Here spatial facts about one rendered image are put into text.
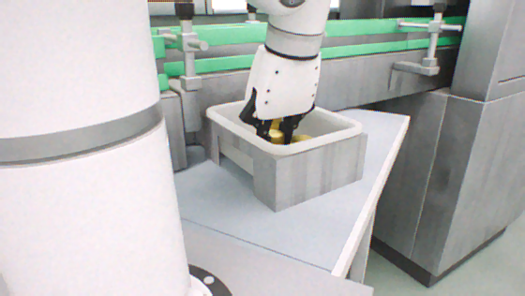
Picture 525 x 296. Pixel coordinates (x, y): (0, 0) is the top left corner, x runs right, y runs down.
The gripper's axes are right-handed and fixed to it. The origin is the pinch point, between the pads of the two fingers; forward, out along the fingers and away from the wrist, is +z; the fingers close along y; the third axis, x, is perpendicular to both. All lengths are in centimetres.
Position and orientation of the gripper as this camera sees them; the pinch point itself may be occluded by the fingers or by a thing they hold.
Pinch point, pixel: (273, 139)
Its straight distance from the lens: 55.3
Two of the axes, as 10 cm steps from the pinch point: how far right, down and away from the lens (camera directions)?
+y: -8.5, 2.1, -4.8
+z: -1.4, 7.9, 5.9
